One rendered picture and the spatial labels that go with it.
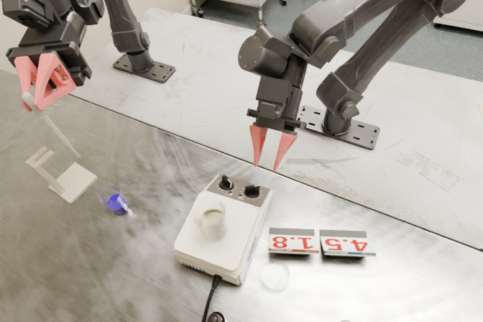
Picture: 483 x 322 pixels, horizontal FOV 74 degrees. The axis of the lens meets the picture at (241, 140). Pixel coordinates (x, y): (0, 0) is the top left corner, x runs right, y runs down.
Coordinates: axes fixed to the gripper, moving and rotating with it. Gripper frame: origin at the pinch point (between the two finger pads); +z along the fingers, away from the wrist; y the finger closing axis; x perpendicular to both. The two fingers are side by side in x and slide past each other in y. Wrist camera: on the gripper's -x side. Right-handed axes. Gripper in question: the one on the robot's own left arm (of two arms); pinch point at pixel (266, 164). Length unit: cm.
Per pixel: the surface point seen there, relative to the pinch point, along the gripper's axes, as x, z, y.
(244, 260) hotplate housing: -4.1, 16.5, 1.2
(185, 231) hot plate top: -5.4, 14.7, -10.2
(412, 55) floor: 195, -77, 48
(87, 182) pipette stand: 4.1, 16.1, -40.3
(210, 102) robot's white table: 25.1, -9.0, -23.6
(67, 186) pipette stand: 2.6, 17.9, -44.4
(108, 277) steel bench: -5.3, 28.7, -23.6
